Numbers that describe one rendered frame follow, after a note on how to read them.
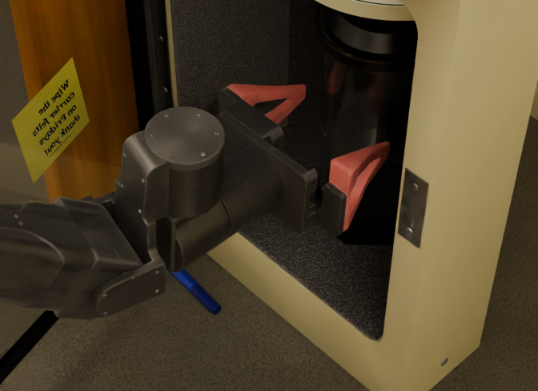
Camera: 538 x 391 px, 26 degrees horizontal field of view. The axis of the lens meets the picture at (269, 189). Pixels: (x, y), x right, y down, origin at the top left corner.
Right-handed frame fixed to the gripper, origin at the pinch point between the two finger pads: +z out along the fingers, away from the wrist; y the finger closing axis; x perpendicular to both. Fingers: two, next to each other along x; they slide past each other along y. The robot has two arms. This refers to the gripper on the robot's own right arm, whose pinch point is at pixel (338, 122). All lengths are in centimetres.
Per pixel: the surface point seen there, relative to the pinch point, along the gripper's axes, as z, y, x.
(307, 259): -3.0, -0.4, 14.7
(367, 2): -3.5, -4.6, -16.5
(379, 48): 1.4, -2.3, -8.5
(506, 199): 4.5, -14.5, 1.2
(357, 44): 0.6, -0.7, -8.4
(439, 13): -6.4, -12.9, -21.6
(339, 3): -4.4, -2.8, -15.9
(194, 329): -11.8, 5.3, 22.6
